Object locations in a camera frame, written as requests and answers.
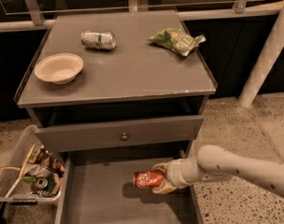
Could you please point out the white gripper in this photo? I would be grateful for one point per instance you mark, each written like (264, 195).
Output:
(174, 174)

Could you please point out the red coke can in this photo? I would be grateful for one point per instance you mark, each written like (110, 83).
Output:
(148, 180)

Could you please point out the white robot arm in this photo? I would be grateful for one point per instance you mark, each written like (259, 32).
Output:
(213, 163)

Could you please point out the round metal drawer knob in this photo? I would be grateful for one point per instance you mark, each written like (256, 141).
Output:
(124, 137)

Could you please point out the open grey middle drawer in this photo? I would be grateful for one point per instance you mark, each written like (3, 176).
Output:
(99, 188)

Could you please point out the grey drawer cabinet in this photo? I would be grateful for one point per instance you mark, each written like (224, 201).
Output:
(135, 80)

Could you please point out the grey top drawer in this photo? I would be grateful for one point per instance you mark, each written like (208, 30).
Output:
(108, 134)

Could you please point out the crushed can in bin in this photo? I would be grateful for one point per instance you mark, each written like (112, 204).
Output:
(40, 184)

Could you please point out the green white soda can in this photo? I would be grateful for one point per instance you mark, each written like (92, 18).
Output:
(94, 40)

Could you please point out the crumpled snack wrappers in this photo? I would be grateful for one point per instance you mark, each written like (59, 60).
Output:
(38, 162)

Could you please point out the green chip bag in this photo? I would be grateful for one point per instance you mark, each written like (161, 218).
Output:
(177, 40)

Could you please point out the white paper bowl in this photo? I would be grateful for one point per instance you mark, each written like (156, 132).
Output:
(59, 69)

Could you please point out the metal railing with glass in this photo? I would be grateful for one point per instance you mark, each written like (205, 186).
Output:
(28, 15)

